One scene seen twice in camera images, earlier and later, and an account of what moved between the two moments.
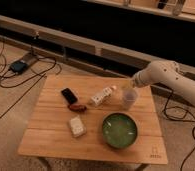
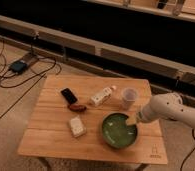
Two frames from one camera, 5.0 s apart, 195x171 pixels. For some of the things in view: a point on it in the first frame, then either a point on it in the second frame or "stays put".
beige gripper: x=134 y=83 → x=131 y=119
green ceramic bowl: x=120 y=130 stays put
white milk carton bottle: x=104 y=97 stays put
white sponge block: x=77 y=126 stays put
